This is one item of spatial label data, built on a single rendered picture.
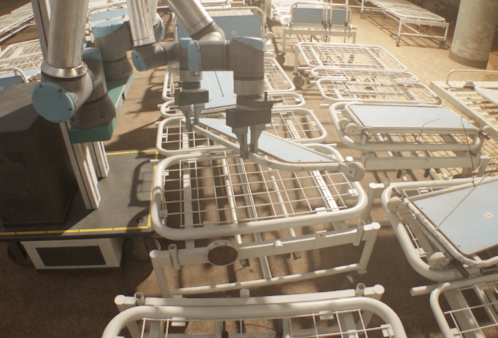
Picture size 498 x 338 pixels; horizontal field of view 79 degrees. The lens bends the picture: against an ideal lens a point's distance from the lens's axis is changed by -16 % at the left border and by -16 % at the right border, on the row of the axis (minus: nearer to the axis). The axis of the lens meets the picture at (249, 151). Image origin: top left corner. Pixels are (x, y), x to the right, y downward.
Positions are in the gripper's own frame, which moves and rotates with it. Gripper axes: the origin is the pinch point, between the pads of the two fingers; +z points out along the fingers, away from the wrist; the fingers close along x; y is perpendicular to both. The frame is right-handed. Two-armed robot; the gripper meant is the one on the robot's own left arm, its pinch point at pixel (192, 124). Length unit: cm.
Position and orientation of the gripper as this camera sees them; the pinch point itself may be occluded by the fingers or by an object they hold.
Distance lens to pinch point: 143.8
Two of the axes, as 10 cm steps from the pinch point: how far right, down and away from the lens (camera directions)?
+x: 8.4, -1.6, 5.1
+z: 0.0, 9.5, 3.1
